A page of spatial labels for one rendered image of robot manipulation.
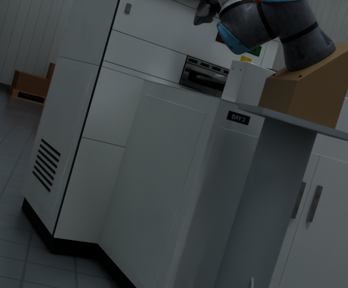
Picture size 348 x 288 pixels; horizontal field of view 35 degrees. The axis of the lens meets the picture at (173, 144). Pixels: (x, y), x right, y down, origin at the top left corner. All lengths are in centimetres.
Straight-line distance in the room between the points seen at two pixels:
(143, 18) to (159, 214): 83
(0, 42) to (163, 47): 943
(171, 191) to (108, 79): 61
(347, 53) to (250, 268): 67
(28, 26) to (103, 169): 942
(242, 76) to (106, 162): 79
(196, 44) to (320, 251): 101
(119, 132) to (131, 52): 34
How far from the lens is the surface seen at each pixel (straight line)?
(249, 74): 184
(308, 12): 164
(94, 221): 241
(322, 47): 163
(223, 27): 165
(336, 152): 214
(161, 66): 238
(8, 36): 1167
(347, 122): 215
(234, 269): 167
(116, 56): 229
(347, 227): 228
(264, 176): 161
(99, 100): 229
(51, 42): 1162
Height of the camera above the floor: 77
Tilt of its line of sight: 4 degrees down
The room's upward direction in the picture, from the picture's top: 16 degrees clockwise
